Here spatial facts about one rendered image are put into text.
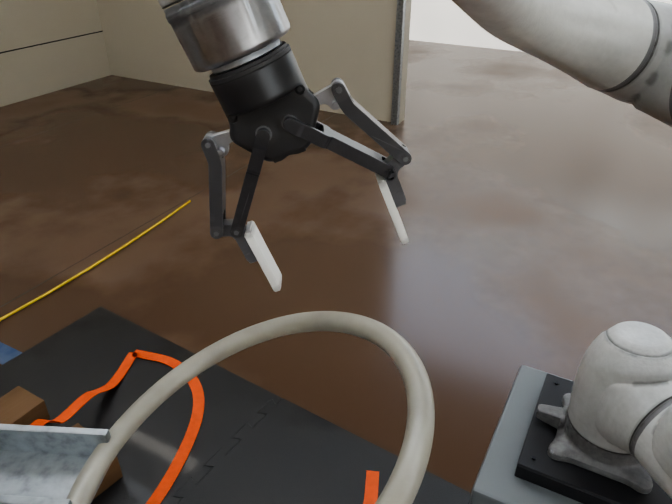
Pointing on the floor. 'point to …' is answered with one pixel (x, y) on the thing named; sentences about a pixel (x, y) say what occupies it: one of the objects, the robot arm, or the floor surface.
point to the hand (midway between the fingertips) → (336, 251)
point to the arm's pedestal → (492, 477)
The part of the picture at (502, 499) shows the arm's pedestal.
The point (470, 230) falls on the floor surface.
